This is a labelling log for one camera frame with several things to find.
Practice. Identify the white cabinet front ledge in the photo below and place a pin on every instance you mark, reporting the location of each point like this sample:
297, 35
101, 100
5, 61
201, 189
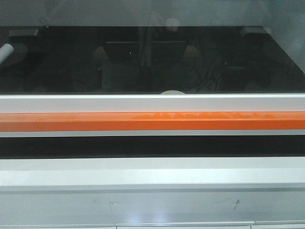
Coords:
117, 193

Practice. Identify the glass jar with cream lid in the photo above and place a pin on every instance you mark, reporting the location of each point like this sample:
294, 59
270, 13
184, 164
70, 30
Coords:
172, 92

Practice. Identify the glass sash with orange handle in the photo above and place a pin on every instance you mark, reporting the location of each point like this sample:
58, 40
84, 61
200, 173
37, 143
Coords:
98, 67

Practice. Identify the rolled white dark poster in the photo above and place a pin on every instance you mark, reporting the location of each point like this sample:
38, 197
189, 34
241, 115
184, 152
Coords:
5, 51

